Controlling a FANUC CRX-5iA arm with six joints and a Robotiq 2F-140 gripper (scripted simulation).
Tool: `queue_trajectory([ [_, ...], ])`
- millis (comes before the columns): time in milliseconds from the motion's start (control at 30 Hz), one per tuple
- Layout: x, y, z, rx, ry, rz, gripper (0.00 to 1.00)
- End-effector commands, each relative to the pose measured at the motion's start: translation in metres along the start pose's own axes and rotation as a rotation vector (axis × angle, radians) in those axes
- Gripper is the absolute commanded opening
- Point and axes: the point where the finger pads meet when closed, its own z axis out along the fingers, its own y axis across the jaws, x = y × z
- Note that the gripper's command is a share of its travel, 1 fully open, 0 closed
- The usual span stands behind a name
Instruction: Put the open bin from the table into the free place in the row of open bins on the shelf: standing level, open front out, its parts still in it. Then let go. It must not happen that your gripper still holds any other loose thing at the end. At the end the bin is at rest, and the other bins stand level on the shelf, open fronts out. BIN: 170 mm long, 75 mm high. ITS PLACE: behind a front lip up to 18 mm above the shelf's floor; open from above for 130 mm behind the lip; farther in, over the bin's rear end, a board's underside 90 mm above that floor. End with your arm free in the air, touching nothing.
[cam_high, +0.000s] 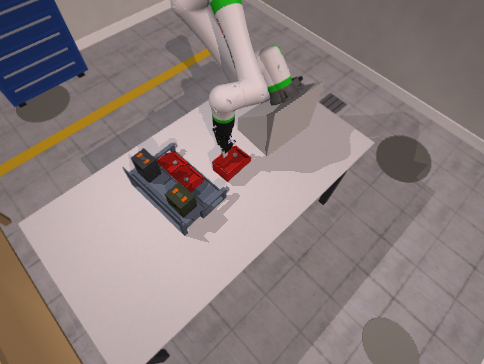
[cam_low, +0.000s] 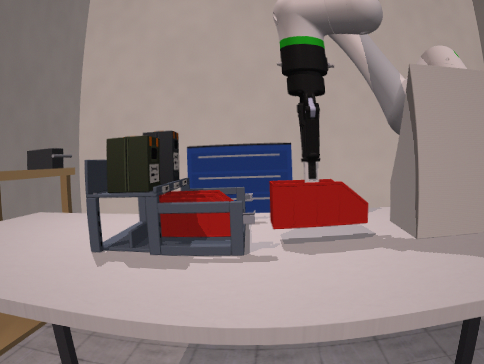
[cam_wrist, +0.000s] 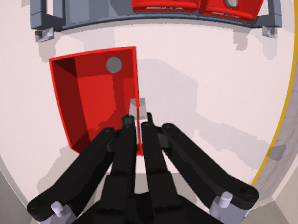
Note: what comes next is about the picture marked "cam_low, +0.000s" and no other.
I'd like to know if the red bin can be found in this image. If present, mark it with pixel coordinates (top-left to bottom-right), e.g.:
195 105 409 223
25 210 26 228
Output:
159 194 230 237
164 190 234 201
269 179 366 229

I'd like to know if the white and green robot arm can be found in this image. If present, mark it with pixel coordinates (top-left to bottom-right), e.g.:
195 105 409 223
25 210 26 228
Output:
273 0 467 135

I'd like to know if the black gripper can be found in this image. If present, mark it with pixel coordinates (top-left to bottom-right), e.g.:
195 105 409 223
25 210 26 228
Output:
287 73 325 183

